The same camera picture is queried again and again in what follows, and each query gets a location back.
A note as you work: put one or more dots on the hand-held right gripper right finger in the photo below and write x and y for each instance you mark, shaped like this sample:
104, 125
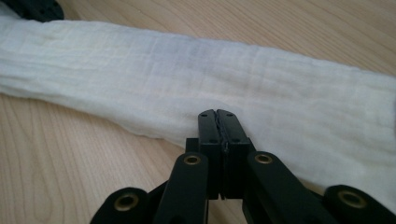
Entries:
235, 140

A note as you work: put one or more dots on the white cloth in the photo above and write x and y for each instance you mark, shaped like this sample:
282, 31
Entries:
155, 77

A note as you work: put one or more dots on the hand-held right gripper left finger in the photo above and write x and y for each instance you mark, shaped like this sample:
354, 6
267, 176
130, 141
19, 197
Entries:
211, 140

